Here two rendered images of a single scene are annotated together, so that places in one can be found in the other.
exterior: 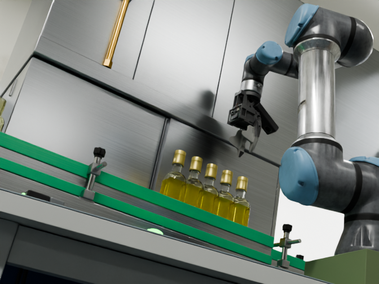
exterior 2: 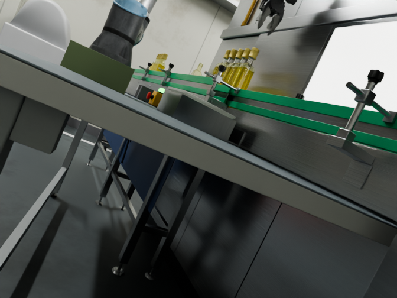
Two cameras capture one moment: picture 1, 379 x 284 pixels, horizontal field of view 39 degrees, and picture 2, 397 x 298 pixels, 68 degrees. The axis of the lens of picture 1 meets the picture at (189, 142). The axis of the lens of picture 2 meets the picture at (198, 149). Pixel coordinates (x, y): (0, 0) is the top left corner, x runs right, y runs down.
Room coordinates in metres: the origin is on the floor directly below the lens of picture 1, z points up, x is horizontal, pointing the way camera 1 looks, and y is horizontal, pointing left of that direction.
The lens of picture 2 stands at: (1.52, -1.50, 0.76)
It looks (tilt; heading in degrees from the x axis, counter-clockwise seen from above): 4 degrees down; 89
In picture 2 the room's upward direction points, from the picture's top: 25 degrees clockwise
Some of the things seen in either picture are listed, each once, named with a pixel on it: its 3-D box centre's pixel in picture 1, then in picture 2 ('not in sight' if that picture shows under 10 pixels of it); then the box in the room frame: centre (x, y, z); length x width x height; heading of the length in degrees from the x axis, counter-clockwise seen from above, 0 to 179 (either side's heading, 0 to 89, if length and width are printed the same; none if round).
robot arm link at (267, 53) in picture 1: (270, 59); not in sight; (1.48, -0.21, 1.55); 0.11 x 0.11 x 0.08; 11
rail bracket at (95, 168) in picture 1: (97, 172); (163, 73); (1.19, 0.20, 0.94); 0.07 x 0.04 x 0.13; 28
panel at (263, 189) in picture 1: (267, 210); (312, 67); (1.81, -0.32, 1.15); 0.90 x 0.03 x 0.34; 118
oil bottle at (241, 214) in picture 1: (234, 231); (238, 86); (1.58, -0.19, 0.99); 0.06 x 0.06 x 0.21; 27
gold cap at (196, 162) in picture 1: (195, 165); (233, 54); (1.50, -0.03, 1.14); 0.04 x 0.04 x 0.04
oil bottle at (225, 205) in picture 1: (218, 225); (232, 86); (1.56, -0.14, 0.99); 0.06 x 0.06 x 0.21; 28
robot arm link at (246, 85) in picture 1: (251, 91); not in sight; (1.57, -0.17, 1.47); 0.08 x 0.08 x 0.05
